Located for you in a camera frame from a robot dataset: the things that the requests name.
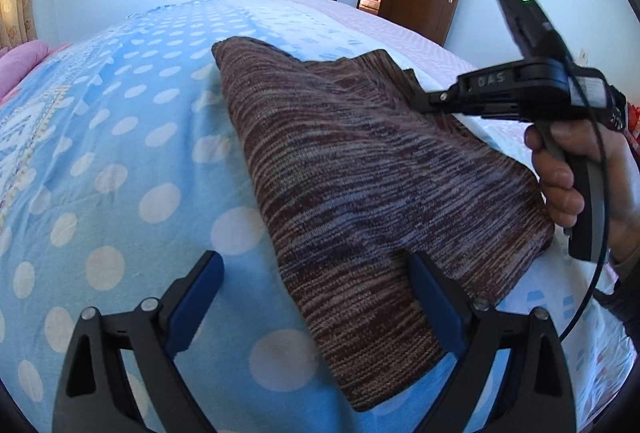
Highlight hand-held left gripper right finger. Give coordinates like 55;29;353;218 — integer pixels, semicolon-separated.
407;250;583;433

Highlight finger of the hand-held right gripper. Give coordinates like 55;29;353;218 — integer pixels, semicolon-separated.
411;83;471;116

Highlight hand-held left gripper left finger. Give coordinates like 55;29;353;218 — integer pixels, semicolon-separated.
51;250;225;433

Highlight brown knitted sweater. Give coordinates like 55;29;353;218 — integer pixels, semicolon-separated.
212;36;555;414

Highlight person's right forearm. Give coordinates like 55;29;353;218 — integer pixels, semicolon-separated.
595;255;640;356

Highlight person's right hand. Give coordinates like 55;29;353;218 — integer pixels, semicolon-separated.
525;120;640;265

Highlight patterned bed sheet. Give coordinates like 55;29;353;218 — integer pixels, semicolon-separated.
0;0;640;433

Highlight pink pillow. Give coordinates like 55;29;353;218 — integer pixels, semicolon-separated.
0;39;51;101

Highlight orange patterned curtain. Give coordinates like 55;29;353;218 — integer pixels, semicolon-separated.
0;0;40;50

